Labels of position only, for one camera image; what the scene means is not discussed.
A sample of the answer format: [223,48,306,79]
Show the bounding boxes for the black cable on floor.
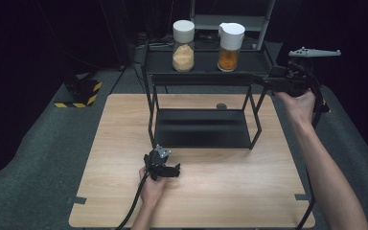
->
[108,62,146,96]

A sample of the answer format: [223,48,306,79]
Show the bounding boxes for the left hand-held gripper black cable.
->
[116,172,150,230]

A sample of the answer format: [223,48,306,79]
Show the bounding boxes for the black metal two-tier rack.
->
[141,39,277,150]

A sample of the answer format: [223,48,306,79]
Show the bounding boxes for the person's left hand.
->
[138,166,169,207]

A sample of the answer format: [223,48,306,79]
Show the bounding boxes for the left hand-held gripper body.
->
[143,144,173,182]

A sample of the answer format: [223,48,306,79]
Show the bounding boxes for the glass jar with spout lid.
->
[217,22,246,73]

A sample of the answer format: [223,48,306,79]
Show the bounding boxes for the person's right hand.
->
[273,89,317,128]

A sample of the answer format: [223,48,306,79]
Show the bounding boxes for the grey metal shelf frame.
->
[189,0,276,51]

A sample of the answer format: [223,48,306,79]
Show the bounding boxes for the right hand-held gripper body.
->
[269,46,342,99]

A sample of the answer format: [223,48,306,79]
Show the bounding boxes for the white cable on floor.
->
[147,32,175,50]

